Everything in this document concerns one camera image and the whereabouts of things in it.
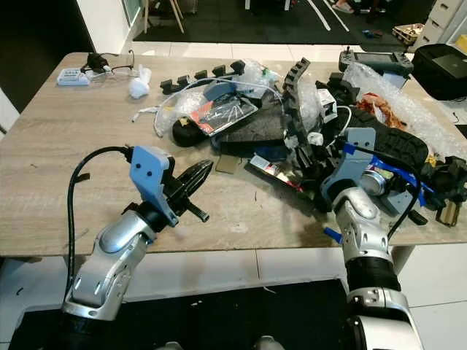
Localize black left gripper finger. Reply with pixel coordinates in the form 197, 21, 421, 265
169, 162, 214, 192
174, 171, 214, 206

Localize black rounded rubber piece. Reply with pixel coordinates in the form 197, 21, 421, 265
171, 117, 212, 148

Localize blue tape piece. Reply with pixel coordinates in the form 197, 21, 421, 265
323, 227, 344, 245

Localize red white flat packet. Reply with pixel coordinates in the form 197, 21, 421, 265
248, 155, 307, 192

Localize clear plastic bag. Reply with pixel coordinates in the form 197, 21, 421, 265
153, 91, 209, 136

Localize red black blister package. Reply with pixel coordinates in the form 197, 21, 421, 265
190, 95, 260, 136

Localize black foam block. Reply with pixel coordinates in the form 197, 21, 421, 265
215, 98, 293, 150

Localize black treaded shoe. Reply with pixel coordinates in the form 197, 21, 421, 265
343, 109, 431, 172

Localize grey-blue printed plastic part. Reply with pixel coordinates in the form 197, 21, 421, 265
203, 80, 238, 103

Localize white plug adapter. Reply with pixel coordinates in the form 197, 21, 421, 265
317, 89, 340, 117

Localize orange brown crumpled wrapper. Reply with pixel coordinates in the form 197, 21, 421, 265
361, 95, 406, 128

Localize white crumpled tissue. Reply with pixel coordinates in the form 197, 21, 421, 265
128, 64, 154, 99

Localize light wooden table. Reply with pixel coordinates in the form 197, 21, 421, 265
0, 50, 467, 278

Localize brass padlock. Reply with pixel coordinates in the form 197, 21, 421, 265
438, 198, 462, 227

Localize large black floor carpet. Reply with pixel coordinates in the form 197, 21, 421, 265
7, 277, 358, 350

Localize black-rimmed glasses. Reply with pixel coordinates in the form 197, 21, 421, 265
86, 51, 136, 77

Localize grey handheld controller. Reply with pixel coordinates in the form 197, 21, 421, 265
338, 47, 414, 76

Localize small white blue box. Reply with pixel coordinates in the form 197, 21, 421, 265
56, 68, 90, 87

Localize black carry case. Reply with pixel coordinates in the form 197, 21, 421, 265
411, 44, 467, 101

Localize small wooden crate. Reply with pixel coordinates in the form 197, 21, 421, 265
393, 23, 425, 44

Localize white cabinet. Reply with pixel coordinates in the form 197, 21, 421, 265
420, 0, 467, 48

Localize grey-blue left wrist camera mount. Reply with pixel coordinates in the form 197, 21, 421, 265
129, 144, 180, 228

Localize grey-blue wrist camera mount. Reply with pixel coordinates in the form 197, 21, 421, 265
320, 128, 380, 214
129, 144, 180, 228

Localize grey-blue right wrist camera mount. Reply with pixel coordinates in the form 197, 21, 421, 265
320, 128, 380, 214

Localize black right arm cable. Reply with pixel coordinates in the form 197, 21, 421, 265
365, 144, 424, 241

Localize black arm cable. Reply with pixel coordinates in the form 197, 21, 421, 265
365, 144, 424, 241
66, 146, 132, 278

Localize blue ribbon strap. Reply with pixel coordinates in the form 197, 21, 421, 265
379, 157, 428, 194

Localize short black cable chain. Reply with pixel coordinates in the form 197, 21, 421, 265
161, 61, 245, 94

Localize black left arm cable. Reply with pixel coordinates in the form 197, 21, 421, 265
66, 146, 132, 278

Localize long black cable chain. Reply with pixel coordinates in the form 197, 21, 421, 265
285, 58, 314, 158

